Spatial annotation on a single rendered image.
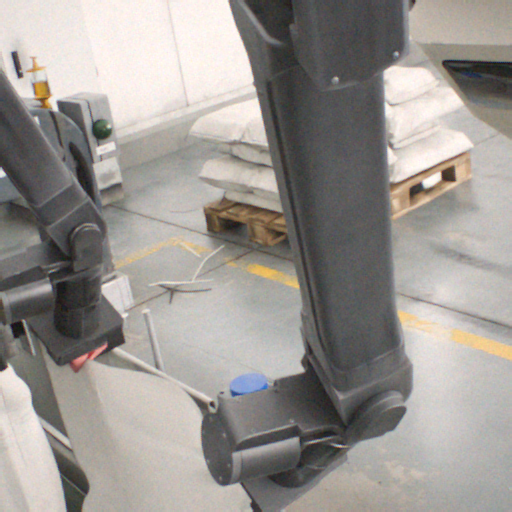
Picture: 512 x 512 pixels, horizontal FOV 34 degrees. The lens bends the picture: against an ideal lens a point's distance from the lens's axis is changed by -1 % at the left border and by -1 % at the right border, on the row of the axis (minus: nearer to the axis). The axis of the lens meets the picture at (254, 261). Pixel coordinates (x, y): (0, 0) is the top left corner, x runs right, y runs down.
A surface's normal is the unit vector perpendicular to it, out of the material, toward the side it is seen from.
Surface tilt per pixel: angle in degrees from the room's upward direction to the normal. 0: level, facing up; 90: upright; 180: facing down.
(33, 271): 106
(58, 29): 90
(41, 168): 97
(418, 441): 0
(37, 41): 90
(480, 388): 0
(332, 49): 120
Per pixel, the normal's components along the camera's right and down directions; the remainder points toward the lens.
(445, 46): -0.47, 0.86
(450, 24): -0.61, -0.46
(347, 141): 0.44, 0.69
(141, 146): 0.63, 0.20
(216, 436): -0.88, 0.11
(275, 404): 0.18, -0.68
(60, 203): 0.50, 0.51
